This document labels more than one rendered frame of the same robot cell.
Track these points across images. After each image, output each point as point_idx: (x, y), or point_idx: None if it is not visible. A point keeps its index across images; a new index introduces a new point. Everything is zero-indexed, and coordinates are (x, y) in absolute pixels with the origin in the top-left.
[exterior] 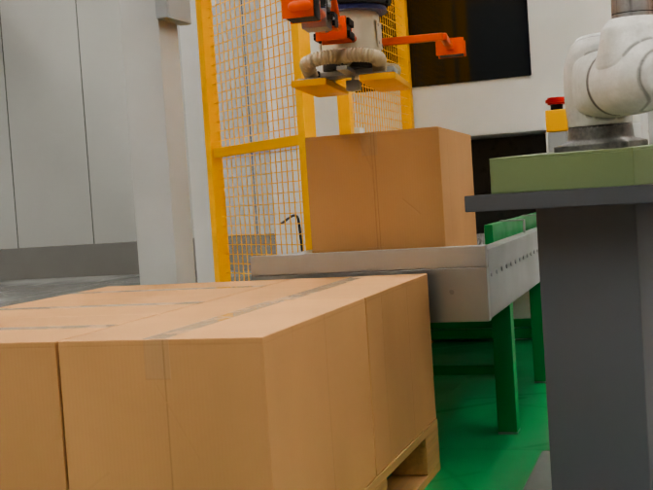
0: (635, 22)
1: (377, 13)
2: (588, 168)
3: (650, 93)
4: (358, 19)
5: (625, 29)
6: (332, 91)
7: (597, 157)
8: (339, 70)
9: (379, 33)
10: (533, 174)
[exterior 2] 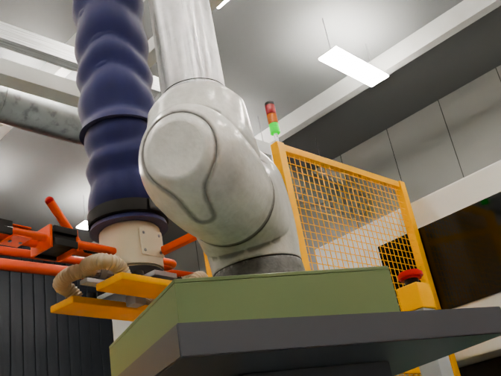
0: (159, 99)
1: (152, 222)
2: (153, 330)
3: (165, 185)
4: (117, 231)
5: (150, 113)
6: (129, 312)
7: (156, 308)
8: (84, 284)
9: (149, 241)
10: (128, 356)
